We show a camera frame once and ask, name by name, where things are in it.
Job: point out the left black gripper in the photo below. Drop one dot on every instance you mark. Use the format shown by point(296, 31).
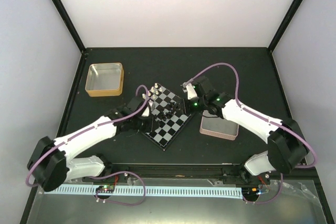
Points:
point(149, 128)

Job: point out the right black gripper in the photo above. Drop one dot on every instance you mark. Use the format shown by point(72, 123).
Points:
point(186, 107)

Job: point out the black white chess board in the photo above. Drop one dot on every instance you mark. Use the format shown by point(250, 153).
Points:
point(167, 130)

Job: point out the pink metal tin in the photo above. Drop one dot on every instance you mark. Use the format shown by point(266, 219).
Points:
point(217, 127)

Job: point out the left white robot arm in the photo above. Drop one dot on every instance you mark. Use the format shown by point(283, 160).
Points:
point(55, 161)

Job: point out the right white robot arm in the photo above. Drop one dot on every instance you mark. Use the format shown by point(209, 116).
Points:
point(284, 149)

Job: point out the small green circuit board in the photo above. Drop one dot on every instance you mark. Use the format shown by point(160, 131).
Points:
point(106, 189)

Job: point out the right small circuit board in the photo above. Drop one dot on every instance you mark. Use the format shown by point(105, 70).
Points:
point(254, 191)

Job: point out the gold metal tin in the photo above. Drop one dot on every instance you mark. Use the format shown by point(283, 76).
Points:
point(105, 79)

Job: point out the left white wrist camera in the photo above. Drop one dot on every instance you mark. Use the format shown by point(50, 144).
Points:
point(148, 110)

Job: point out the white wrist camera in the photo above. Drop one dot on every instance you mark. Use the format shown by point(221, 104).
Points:
point(148, 110)
point(189, 89)

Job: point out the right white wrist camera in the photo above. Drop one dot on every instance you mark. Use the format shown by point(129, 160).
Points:
point(189, 89)

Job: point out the light blue cable duct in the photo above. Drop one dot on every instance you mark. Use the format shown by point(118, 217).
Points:
point(152, 191)

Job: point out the black front rail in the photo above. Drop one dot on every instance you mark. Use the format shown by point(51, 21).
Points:
point(230, 173)

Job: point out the right black frame post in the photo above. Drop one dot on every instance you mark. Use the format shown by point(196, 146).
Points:
point(294, 6)

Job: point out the black frame post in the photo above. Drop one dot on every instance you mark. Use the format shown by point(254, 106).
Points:
point(69, 24)
point(294, 6)

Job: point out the left black frame post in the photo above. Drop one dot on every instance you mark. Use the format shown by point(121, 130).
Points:
point(69, 24)

